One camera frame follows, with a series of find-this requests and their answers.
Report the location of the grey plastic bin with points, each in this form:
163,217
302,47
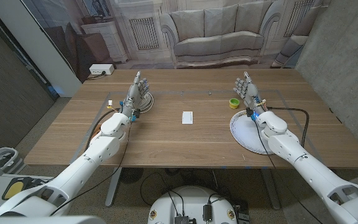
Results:
2,158

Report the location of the yellow-green small cup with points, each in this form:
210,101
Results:
234,103

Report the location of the white paper plate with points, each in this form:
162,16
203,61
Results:
247,133

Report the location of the yellow and black floor object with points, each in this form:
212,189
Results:
15,188

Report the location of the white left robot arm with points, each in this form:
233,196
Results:
82,161

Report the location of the printed sofa room backdrop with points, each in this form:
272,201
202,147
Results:
216,34

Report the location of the white power strip box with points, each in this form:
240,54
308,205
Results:
101,69

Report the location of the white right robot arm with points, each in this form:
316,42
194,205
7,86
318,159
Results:
306,168

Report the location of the grey metal table leg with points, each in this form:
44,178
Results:
271,188
113,186

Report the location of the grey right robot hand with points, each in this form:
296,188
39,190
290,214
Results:
250,91

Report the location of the brown wooden block with holes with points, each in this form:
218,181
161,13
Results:
97,133

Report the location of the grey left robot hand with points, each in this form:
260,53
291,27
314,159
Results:
135,95

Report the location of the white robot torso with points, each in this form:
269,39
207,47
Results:
193,205

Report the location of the white card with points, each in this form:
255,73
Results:
187,118

